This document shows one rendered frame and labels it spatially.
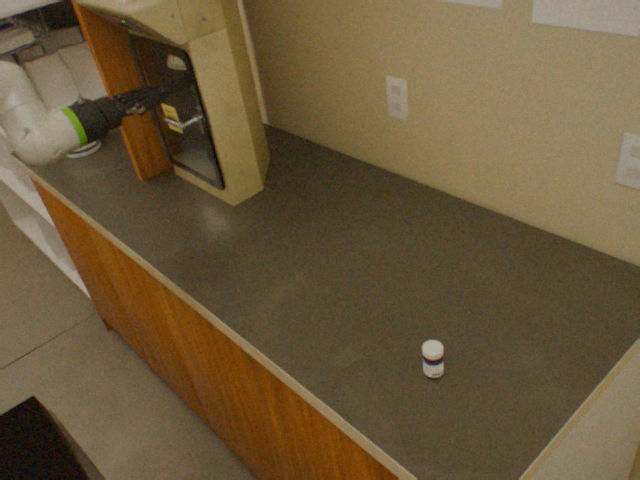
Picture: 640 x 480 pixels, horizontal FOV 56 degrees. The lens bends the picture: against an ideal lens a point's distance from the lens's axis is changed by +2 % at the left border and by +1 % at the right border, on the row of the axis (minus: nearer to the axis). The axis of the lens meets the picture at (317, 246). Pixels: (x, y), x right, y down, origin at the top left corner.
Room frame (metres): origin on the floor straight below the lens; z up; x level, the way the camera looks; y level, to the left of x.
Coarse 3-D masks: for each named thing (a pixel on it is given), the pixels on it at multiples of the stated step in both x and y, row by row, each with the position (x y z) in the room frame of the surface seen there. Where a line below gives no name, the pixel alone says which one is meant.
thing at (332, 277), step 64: (64, 192) 1.71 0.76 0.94; (128, 192) 1.64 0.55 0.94; (192, 192) 1.57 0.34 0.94; (320, 192) 1.44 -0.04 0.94; (384, 192) 1.39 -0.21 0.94; (192, 256) 1.24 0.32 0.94; (256, 256) 1.19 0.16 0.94; (320, 256) 1.15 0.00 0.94; (384, 256) 1.11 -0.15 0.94; (448, 256) 1.06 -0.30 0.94; (512, 256) 1.03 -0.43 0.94; (576, 256) 0.99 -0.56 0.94; (256, 320) 0.96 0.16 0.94; (320, 320) 0.93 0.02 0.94; (384, 320) 0.89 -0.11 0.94; (448, 320) 0.86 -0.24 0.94; (512, 320) 0.83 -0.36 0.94; (576, 320) 0.80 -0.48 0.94; (320, 384) 0.75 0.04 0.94; (384, 384) 0.73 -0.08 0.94; (448, 384) 0.70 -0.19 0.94; (512, 384) 0.68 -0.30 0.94; (576, 384) 0.66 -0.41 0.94; (384, 448) 0.59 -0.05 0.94; (448, 448) 0.57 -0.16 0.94; (512, 448) 0.56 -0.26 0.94
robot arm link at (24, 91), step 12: (0, 72) 1.28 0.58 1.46; (12, 72) 1.29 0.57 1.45; (24, 72) 1.32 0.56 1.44; (0, 84) 1.25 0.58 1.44; (12, 84) 1.27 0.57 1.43; (24, 84) 1.29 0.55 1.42; (0, 96) 1.24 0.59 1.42; (12, 96) 1.26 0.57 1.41; (24, 96) 1.26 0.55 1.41; (36, 96) 1.29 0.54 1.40; (0, 108) 1.24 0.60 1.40; (12, 108) 1.24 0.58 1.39
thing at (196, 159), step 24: (144, 48) 1.62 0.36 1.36; (168, 48) 1.51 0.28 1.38; (144, 72) 1.66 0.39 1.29; (168, 72) 1.54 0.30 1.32; (192, 72) 1.45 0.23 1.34; (168, 96) 1.58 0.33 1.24; (192, 96) 1.47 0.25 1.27; (168, 144) 1.66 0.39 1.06; (192, 144) 1.53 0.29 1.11; (192, 168) 1.57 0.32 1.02; (216, 168) 1.45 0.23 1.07
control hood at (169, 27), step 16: (80, 0) 1.60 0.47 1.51; (96, 0) 1.55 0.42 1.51; (112, 0) 1.52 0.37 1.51; (144, 0) 1.47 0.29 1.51; (160, 0) 1.44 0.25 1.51; (128, 16) 1.41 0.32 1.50; (144, 16) 1.40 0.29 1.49; (160, 16) 1.42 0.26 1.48; (176, 16) 1.44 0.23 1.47; (160, 32) 1.41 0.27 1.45; (176, 32) 1.43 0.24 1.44
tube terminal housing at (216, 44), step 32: (192, 0) 1.47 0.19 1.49; (224, 0) 1.56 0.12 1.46; (192, 32) 1.46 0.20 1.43; (224, 32) 1.51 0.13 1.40; (224, 64) 1.50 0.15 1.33; (224, 96) 1.48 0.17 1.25; (256, 96) 1.69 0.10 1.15; (224, 128) 1.47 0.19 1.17; (256, 128) 1.60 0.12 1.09; (224, 160) 1.45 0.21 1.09; (256, 160) 1.52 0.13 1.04; (224, 192) 1.47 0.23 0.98; (256, 192) 1.50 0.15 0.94
